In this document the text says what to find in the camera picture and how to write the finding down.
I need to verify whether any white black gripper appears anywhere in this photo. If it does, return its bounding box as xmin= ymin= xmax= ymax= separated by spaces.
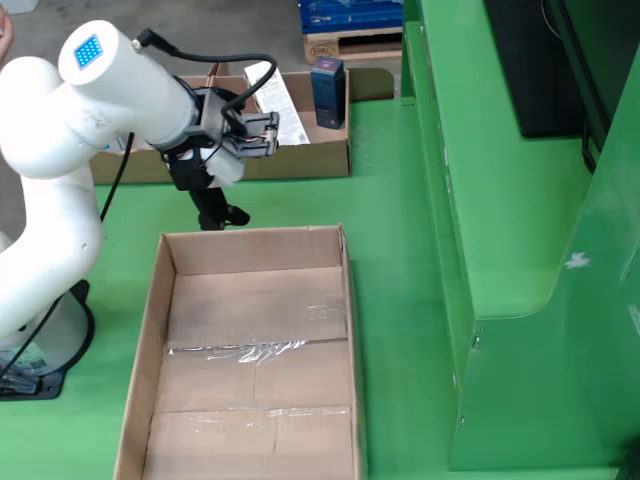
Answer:
xmin=160 ymin=142 xmax=251 ymax=231

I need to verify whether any white hand cream box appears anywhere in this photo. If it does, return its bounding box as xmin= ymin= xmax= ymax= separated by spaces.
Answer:
xmin=242 ymin=62 xmax=311 ymax=147

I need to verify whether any dark blue product box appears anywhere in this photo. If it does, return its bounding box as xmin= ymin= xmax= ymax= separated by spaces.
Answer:
xmin=309 ymin=55 xmax=347 ymax=131

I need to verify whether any shallow cardboard tray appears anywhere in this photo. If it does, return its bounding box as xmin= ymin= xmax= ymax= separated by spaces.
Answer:
xmin=112 ymin=223 xmax=369 ymax=480

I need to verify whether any bare human hand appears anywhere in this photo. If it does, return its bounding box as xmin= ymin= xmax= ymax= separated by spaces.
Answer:
xmin=0 ymin=7 xmax=15 ymax=66

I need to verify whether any wooden pallet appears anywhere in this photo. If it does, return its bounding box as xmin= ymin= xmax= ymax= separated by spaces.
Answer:
xmin=302 ymin=27 xmax=404 ymax=65

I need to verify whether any green metal shelf unit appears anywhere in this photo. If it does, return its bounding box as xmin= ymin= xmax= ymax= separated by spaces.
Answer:
xmin=399 ymin=0 xmax=640 ymax=474

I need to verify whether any black monitor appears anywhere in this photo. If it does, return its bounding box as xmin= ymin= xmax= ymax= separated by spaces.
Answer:
xmin=482 ymin=0 xmax=601 ymax=140

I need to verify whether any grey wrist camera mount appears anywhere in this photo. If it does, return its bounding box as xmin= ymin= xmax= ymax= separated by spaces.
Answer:
xmin=192 ymin=87 xmax=281 ymax=159

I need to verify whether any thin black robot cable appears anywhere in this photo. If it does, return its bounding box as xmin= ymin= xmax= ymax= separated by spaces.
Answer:
xmin=0 ymin=132 xmax=136 ymax=381

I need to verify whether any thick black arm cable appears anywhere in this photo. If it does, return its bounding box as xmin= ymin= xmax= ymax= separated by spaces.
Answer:
xmin=132 ymin=28 xmax=279 ymax=119

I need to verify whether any blue wire mesh cage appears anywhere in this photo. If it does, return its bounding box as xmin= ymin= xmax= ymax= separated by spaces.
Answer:
xmin=298 ymin=0 xmax=404 ymax=36

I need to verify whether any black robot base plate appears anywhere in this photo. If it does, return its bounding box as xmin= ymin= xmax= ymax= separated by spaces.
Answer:
xmin=0 ymin=279 xmax=96 ymax=401

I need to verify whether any black monitor cable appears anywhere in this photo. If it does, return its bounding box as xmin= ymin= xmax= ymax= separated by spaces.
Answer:
xmin=579 ymin=117 xmax=600 ymax=175

